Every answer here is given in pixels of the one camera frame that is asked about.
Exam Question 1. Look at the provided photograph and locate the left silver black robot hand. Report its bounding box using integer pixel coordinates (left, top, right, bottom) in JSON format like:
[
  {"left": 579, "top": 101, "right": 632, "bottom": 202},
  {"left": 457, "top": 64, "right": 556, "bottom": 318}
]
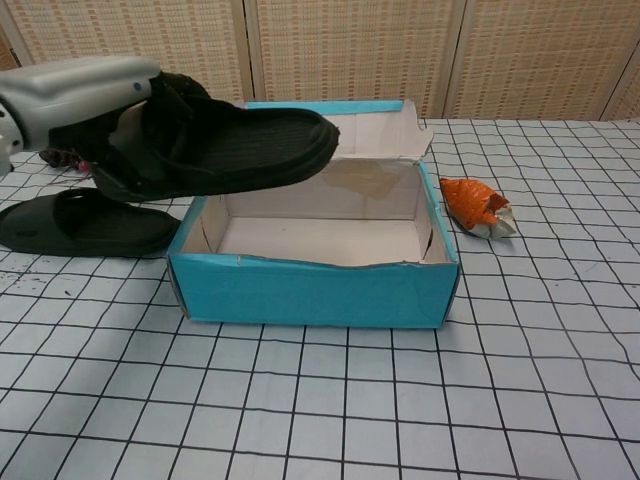
[{"left": 0, "top": 55, "right": 166, "bottom": 151}]

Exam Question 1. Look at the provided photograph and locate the black rubber slipper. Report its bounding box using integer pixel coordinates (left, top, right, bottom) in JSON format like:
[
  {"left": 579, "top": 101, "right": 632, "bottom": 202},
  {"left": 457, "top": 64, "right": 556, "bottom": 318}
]
[
  {"left": 47, "top": 71, "right": 342, "bottom": 204},
  {"left": 0, "top": 187, "right": 182, "bottom": 259}
]

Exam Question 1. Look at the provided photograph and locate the open blue cardboard shoe box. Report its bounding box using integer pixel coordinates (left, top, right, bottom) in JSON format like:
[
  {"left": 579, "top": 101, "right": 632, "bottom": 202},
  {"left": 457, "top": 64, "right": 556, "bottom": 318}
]
[{"left": 167, "top": 98, "right": 459, "bottom": 331}]

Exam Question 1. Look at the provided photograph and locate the dark red grape bunch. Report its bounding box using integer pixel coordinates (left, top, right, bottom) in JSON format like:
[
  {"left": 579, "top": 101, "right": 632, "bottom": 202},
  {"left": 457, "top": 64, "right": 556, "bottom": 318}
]
[{"left": 42, "top": 147, "right": 94, "bottom": 174}]

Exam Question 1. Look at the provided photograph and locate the beige woven folding screen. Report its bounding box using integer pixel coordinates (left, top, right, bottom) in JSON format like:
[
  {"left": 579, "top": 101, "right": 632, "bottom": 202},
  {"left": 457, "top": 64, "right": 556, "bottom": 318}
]
[{"left": 0, "top": 0, "right": 640, "bottom": 121}]

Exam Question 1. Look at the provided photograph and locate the crumpled orange snack bag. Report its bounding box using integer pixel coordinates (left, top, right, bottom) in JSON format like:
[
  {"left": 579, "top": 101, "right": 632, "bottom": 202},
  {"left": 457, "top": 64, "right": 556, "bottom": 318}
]
[{"left": 438, "top": 175, "right": 517, "bottom": 240}]

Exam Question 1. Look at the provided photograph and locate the blue checkered tablecloth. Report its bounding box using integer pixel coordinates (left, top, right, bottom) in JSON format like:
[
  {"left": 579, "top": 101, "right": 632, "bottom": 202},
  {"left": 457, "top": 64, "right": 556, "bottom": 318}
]
[{"left": 0, "top": 115, "right": 640, "bottom": 480}]

